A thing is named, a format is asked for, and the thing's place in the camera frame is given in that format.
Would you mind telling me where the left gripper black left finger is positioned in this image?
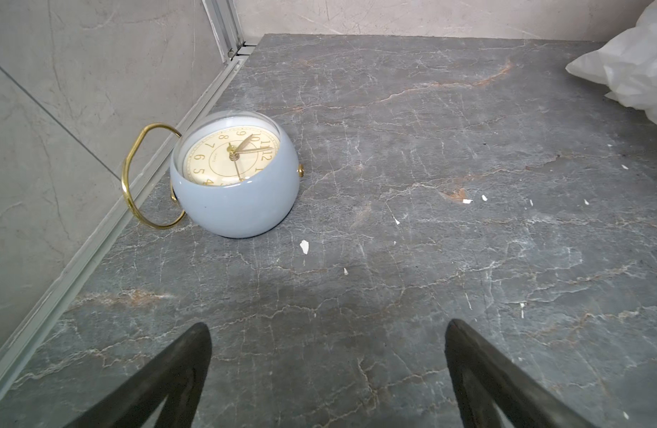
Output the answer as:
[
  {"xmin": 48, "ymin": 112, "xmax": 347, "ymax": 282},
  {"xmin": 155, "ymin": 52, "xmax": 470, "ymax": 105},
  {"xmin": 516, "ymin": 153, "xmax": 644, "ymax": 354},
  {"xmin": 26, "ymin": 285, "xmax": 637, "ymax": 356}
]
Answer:
[{"xmin": 67, "ymin": 322, "xmax": 212, "ymax": 427}]

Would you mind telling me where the white plastic bag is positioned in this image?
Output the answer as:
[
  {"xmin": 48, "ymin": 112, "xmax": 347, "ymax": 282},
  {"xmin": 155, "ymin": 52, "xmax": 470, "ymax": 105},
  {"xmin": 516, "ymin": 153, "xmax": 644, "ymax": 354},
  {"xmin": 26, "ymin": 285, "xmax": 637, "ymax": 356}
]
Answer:
[{"xmin": 565, "ymin": 1, "xmax": 657, "ymax": 125}]

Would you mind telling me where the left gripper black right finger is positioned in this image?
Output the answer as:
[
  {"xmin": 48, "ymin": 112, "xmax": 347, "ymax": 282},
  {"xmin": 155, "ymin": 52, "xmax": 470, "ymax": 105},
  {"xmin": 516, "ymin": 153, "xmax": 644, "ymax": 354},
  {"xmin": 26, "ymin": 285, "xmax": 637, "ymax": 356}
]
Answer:
[{"xmin": 445, "ymin": 319, "xmax": 593, "ymax": 427}]

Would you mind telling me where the small white round clock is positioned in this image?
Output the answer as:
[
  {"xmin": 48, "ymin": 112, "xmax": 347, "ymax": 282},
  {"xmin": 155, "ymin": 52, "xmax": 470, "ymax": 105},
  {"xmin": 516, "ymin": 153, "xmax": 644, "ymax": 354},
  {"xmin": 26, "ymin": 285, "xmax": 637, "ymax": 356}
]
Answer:
[{"xmin": 121, "ymin": 111, "xmax": 304, "ymax": 239}]

